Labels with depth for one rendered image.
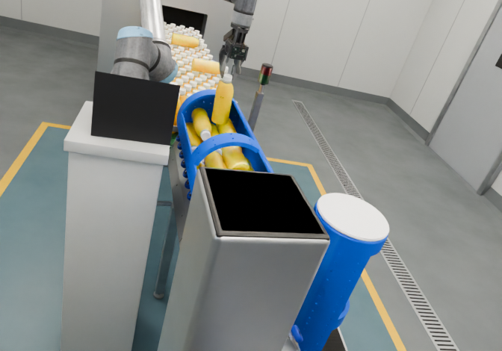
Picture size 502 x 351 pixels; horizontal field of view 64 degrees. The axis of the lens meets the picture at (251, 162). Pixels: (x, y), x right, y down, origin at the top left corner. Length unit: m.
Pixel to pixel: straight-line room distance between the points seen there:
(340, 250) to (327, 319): 0.34
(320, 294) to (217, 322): 1.41
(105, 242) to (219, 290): 1.40
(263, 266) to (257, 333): 0.05
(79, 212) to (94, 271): 0.28
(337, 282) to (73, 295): 1.02
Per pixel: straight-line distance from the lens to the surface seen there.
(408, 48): 6.98
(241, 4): 1.51
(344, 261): 1.51
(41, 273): 2.53
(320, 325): 1.74
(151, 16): 1.67
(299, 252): 0.20
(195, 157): 1.37
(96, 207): 1.50
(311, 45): 6.38
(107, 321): 1.91
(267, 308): 0.22
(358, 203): 1.65
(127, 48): 1.44
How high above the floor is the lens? 1.81
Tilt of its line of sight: 28 degrees down
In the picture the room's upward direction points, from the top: 16 degrees clockwise
